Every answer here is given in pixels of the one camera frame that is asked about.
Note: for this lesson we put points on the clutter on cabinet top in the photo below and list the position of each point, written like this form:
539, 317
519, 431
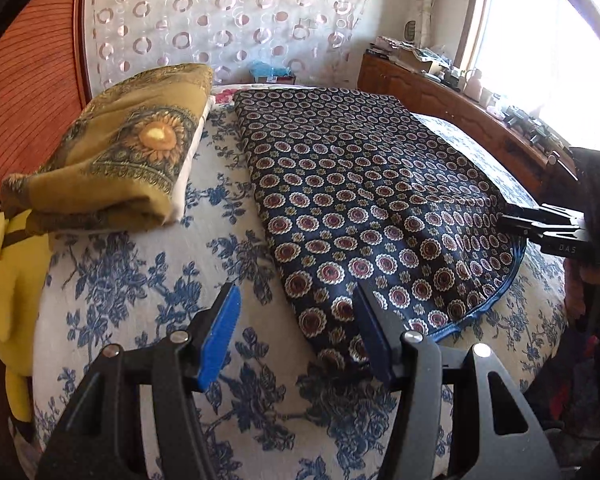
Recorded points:
455, 75

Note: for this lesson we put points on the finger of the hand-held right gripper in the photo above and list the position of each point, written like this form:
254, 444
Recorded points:
522, 233
535, 216

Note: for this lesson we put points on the pink floral blanket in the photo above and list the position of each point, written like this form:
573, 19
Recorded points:
224, 96

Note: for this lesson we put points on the window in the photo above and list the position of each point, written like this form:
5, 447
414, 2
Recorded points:
545, 30

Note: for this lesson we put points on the white blue floral blanket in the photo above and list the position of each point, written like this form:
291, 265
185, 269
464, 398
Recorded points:
155, 280

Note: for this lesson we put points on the white curtain with pink circles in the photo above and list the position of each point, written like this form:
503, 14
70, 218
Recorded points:
220, 15

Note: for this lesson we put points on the blue box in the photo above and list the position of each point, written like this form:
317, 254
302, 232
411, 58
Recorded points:
272, 72

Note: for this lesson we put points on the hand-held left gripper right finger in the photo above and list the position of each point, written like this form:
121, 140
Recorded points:
375, 340

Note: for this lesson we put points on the person's right hand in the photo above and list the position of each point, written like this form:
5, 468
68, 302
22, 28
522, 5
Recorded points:
576, 295

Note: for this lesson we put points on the wooden cabinet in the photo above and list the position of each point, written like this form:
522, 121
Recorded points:
430, 90

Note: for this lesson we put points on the folded golden sunflower cloth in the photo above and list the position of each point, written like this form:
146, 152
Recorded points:
125, 150

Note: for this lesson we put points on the navy medallion print garment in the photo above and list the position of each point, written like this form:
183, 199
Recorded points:
360, 190

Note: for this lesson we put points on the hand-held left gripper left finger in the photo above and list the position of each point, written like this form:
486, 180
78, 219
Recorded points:
220, 340

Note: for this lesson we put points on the white lace side curtain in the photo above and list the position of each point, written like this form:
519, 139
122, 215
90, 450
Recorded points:
437, 0

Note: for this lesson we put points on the yellow plush toy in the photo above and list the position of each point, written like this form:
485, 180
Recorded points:
10, 280

